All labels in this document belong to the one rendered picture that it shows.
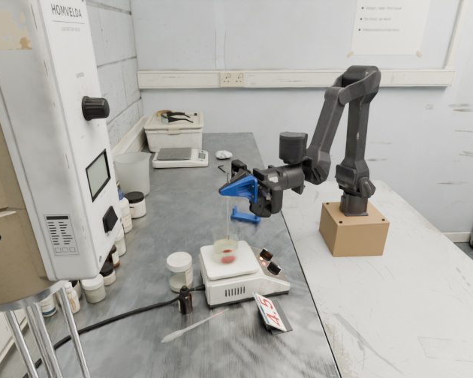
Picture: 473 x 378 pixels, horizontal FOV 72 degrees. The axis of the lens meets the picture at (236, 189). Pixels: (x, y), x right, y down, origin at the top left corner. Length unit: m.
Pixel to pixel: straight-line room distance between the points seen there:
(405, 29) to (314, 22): 0.54
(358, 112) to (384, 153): 1.59
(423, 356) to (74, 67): 0.75
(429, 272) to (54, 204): 0.92
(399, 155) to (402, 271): 1.59
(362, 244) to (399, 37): 1.57
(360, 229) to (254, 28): 1.43
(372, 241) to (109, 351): 0.70
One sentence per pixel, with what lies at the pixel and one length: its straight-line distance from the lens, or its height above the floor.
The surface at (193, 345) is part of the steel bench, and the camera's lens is 0.73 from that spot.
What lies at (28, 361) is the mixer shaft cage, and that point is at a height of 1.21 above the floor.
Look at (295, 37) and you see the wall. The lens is 2.11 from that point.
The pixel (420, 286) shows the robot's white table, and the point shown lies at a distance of 0.96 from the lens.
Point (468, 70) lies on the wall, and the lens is 2.58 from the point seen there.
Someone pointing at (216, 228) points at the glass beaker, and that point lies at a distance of 0.77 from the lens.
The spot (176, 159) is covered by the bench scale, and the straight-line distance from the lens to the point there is 1.56.
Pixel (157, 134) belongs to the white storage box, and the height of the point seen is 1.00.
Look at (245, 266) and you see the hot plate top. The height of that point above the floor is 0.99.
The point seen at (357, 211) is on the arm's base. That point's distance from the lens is 0.98.
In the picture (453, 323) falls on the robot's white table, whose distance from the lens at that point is 0.90.
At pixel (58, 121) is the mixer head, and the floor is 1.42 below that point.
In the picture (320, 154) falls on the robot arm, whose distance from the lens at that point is 0.80.
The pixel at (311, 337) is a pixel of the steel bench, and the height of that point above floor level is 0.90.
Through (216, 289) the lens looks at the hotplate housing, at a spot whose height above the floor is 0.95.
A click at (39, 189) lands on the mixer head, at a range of 0.24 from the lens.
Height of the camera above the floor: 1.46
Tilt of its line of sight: 25 degrees down
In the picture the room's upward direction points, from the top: straight up
